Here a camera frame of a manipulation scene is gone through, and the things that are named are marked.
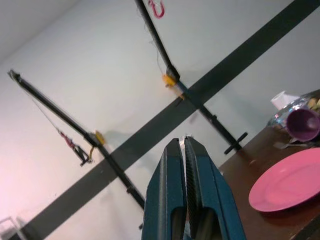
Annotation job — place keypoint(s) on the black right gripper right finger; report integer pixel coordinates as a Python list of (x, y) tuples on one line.
[(212, 185)]

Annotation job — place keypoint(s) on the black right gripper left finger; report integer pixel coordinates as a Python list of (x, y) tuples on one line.
[(160, 190)]

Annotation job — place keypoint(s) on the pink round plate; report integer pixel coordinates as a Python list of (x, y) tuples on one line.
[(287, 182)]

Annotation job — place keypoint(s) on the yellow pole clamp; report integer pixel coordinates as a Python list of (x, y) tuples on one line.
[(168, 80), (99, 137)]

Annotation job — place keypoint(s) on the silver cutlery piece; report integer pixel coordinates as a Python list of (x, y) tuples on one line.
[(287, 145)]

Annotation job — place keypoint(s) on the purple plastic cup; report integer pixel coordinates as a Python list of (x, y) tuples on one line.
[(300, 125)]

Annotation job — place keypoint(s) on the white paper napkin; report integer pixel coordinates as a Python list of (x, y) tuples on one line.
[(282, 98)]

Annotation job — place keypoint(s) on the wide black flat beam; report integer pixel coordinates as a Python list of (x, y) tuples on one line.
[(225, 67)]

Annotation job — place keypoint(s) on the black gantry pole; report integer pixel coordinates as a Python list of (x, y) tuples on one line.
[(65, 117), (160, 47)]

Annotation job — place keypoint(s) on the yellowish fruit pile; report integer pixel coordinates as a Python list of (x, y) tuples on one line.
[(315, 103)]

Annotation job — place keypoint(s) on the red hook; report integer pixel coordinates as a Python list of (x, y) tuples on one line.
[(159, 10)]

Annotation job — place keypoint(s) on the grey metal frame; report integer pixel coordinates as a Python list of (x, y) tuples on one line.
[(10, 228)]

